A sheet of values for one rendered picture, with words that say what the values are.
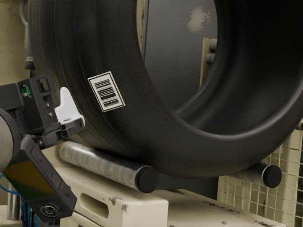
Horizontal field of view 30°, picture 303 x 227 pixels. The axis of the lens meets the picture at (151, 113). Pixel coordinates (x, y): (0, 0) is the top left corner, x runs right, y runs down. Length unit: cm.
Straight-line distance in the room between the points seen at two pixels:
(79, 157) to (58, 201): 48
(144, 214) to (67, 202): 31
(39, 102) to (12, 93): 3
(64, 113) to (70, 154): 46
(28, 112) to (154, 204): 38
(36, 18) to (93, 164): 29
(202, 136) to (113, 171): 17
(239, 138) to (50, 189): 46
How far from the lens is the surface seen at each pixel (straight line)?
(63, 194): 66
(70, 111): 73
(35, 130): 64
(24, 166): 63
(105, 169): 103
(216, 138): 98
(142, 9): 134
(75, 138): 125
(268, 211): 164
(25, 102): 64
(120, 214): 94
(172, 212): 115
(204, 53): 159
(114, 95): 89
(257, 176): 111
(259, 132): 105
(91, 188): 103
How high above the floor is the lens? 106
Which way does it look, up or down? 3 degrees down
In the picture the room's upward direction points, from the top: 4 degrees clockwise
